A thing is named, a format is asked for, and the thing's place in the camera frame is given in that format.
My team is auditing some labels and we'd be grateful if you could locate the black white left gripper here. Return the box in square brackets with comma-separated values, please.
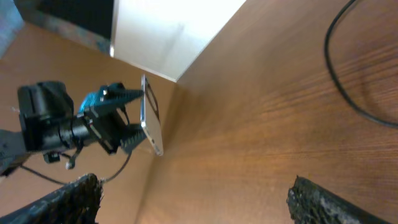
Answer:
[76, 83, 147, 154]

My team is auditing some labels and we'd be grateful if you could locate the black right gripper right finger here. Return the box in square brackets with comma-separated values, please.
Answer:
[286, 176, 386, 224]

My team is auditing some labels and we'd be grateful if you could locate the black Galaxy flip phone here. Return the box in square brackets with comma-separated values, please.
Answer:
[141, 75, 164, 156]

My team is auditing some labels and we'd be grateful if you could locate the black USB charging cable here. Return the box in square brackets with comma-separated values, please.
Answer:
[323, 0, 398, 129]

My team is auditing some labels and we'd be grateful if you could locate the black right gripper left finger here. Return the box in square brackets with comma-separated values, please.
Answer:
[1, 174, 103, 224]

